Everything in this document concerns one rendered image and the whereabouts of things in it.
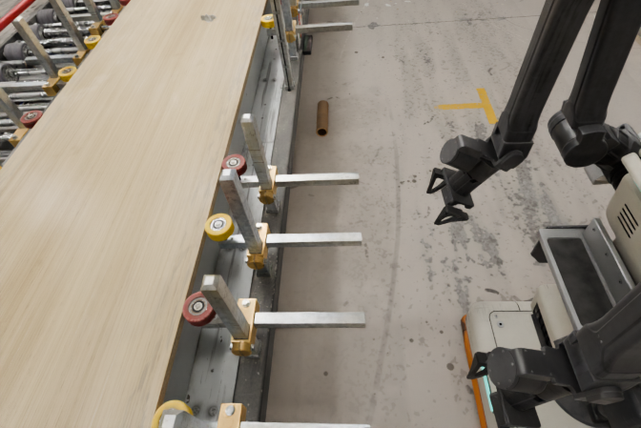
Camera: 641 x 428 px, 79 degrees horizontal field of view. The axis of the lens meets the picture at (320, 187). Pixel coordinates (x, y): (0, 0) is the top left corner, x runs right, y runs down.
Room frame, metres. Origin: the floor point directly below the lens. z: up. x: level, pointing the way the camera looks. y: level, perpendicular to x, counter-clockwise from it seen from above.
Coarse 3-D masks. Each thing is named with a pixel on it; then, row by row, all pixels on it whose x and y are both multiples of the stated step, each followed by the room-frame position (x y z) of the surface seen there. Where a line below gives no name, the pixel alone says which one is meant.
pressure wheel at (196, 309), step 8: (192, 296) 0.47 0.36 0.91; (200, 296) 0.47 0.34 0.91; (184, 304) 0.45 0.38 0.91; (192, 304) 0.45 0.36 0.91; (200, 304) 0.45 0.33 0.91; (208, 304) 0.45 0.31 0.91; (184, 312) 0.43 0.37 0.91; (192, 312) 0.43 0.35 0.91; (200, 312) 0.43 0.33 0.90; (208, 312) 0.42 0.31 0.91; (192, 320) 0.41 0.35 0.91; (200, 320) 0.41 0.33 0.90; (208, 320) 0.41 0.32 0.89
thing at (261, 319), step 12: (216, 324) 0.42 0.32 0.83; (264, 324) 0.41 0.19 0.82; (276, 324) 0.41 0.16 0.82; (288, 324) 0.40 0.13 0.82; (300, 324) 0.40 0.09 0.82; (312, 324) 0.39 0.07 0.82; (324, 324) 0.39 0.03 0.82; (336, 324) 0.39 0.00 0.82; (348, 324) 0.38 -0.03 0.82; (360, 324) 0.38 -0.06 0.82
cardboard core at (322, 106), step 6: (324, 102) 2.29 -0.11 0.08; (318, 108) 2.26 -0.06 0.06; (324, 108) 2.23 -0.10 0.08; (318, 114) 2.18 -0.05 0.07; (324, 114) 2.16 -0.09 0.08; (318, 120) 2.11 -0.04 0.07; (324, 120) 2.10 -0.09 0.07; (318, 126) 2.05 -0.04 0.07; (324, 126) 2.04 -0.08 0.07; (318, 132) 2.03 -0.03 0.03; (324, 132) 2.04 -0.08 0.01
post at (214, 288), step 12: (204, 276) 0.40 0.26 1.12; (216, 276) 0.40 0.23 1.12; (204, 288) 0.38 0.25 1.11; (216, 288) 0.38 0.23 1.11; (216, 300) 0.37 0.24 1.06; (228, 300) 0.39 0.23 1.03; (216, 312) 0.38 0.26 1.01; (228, 312) 0.37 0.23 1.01; (240, 312) 0.40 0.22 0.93; (228, 324) 0.38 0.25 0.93; (240, 324) 0.38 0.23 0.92; (240, 336) 0.37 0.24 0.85
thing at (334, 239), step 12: (228, 240) 0.69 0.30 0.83; (240, 240) 0.68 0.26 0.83; (276, 240) 0.66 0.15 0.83; (288, 240) 0.66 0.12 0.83; (300, 240) 0.65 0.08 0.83; (312, 240) 0.65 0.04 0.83; (324, 240) 0.64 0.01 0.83; (336, 240) 0.64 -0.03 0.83; (348, 240) 0.63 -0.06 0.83; (360, 240) 0.63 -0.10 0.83
